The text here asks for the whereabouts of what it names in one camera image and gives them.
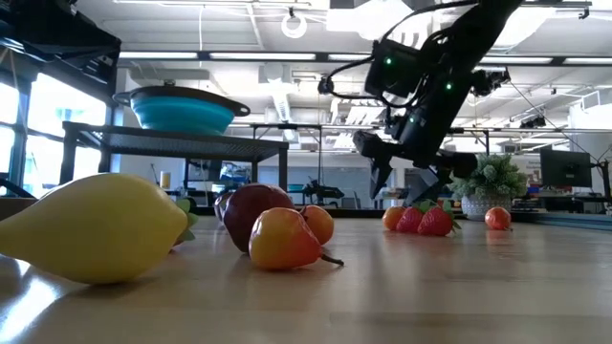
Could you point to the black background robot arm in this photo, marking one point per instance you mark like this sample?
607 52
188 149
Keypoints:
325 192

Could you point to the grey perforated metal shelf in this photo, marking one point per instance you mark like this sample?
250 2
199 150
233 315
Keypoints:
167 143

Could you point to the black ceiling camera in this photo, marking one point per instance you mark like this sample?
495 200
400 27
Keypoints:
325 87
533 122
492 81

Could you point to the red plastic strawberry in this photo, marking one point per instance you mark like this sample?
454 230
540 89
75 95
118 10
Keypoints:
435 222
410 221
184 208

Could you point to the yellow plastic lemon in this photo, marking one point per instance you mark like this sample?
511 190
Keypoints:
91 229

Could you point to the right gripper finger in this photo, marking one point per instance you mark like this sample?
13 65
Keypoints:
454 165
380 157

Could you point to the dark red apple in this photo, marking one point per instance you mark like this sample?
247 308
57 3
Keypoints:
248 210

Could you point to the blue machine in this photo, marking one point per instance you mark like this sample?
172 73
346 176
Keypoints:
234 173

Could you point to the yellow cylinder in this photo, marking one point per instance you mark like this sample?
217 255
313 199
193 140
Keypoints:
165 180

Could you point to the black aluminium table frame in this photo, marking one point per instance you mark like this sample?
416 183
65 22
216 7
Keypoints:
349 212

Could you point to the black bar with light strips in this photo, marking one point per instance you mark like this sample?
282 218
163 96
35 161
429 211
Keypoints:
322 57

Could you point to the blue collapsible colander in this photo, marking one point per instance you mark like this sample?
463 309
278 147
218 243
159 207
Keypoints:
181 117

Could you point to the black computer monitor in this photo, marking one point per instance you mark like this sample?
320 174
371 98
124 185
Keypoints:
566 168

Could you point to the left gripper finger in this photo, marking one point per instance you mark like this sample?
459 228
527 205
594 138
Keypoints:
102 71
102 43

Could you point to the small orange fruit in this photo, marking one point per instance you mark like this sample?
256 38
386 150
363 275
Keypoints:
321 223
392 218

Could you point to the green plant in white pot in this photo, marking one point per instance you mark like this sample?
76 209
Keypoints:
497 184

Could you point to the black metal background frame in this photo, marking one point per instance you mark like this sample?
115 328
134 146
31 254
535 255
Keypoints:
320 153

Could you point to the black background desk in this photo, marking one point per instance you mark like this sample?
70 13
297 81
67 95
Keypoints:
564 203

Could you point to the orange pear with stem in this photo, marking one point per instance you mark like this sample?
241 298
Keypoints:
497 218
282 239

